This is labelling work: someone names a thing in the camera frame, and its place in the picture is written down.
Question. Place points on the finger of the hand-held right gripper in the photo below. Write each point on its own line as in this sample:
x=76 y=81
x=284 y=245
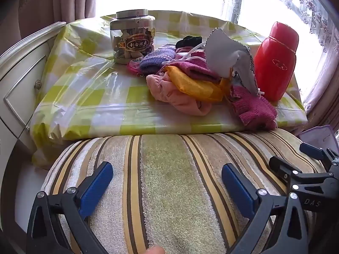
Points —
x=315 y=150
x=283 y=168

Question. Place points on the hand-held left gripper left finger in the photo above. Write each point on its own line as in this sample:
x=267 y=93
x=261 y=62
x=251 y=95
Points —
x=98 y=187

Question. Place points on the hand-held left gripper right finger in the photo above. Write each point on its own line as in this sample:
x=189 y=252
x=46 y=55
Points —
x=238 y=190

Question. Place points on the pink plush cloth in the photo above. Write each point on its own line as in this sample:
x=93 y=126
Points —
x=177 y=98

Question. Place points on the orange cloth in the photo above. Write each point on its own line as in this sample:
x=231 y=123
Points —
x=190 y=84

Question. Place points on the person's left hand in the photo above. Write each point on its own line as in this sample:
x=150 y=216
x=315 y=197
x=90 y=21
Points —
x=155 y=250

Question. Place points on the lilac plastic object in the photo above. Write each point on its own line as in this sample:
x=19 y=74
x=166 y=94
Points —
x=317 y=136

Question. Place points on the pink curtain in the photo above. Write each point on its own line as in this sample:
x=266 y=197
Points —
x=323 y=100
x=53 y=0

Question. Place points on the magenta knit cloth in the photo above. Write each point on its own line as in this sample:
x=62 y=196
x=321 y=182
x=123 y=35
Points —
x=198 y=67
x=251 y=108

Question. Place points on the striped sofa cushion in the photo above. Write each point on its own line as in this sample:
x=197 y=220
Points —
x=169 y=169

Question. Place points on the green checkered plastic tablecloth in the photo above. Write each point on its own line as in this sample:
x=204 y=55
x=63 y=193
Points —
x=87 y=98

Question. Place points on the round metal cabinet knob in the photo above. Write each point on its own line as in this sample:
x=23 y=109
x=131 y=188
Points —
x=38 y=84

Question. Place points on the grey cloth pouch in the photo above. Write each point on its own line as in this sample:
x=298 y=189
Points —
x=225 y=53

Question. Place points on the white cabinet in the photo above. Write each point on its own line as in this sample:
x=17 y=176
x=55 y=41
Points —
x=18 y=84

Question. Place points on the purple knit cloth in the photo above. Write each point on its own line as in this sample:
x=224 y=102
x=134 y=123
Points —
x=156 y=59

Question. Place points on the floral lace curtain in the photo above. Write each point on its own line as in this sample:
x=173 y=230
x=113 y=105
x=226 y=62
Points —
x=312 y=5

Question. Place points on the clear jar with silver lid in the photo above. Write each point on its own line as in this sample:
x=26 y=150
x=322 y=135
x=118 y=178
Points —
x=132 y=45

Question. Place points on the black scrunchie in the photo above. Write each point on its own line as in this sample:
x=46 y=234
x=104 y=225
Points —
x=189 y=41

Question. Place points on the white window frame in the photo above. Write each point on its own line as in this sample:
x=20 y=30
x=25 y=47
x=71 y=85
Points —
x=237 y=5

